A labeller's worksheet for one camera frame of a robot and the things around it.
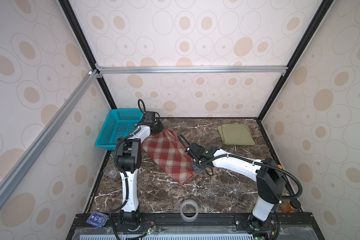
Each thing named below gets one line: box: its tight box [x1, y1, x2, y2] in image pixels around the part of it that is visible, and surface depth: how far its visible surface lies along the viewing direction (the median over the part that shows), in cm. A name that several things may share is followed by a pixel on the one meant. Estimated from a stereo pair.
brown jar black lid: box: [280, 198, 301, 213], surface depth 74 cm
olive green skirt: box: [217, 122, 256, 146], surface depth 111 cm
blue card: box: [85, 210, 108, 229], surface depth 74 cm
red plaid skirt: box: [141, 127, 196, 186], surface depth 97 cm
